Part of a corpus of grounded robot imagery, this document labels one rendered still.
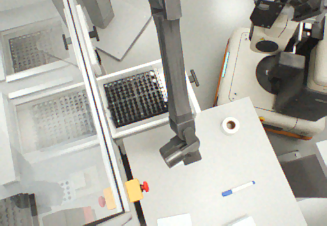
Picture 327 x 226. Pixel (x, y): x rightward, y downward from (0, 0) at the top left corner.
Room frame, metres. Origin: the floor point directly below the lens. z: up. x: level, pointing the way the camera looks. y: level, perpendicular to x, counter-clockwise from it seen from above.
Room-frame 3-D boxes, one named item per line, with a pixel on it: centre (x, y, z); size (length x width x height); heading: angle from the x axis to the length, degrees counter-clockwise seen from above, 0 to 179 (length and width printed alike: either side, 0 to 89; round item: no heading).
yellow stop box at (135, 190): (0.02, 0.10, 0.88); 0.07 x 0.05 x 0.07; 18
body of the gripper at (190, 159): (0.16, -0.09, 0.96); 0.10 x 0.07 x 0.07; 19
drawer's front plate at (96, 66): (0.63, 0.31, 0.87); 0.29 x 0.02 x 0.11; 18
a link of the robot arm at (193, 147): (0.16, -0.08, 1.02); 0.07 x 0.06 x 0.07; 123
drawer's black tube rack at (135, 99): (0.37, 0.10, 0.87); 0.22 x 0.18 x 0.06; 108
